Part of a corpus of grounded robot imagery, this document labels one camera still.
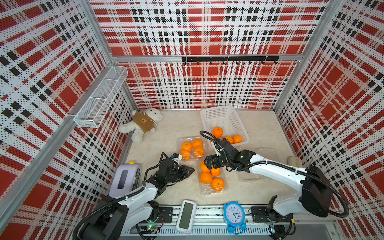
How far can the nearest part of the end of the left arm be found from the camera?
0.65 meters

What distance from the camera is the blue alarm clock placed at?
2.32 ft

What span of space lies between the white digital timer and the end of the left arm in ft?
0.42

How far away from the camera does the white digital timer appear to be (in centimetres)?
68
